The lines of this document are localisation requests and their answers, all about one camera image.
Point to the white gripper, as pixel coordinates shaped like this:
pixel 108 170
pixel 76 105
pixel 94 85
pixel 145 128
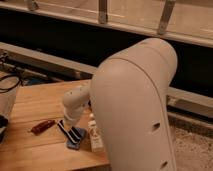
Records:
pixel 74 102

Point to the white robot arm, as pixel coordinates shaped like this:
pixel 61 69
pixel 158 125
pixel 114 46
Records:
pixel 128 98

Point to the black object at left edge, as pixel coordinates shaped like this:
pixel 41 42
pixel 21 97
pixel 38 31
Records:
pixel 3 126

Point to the metal bracket middle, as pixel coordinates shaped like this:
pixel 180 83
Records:
pixel 102 11

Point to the metal bracket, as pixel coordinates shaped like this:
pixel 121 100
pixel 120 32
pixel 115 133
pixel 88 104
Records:
pixel 165 17
pixel 102 11

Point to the metal bracket right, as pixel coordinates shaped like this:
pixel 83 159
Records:
pixel 165 17

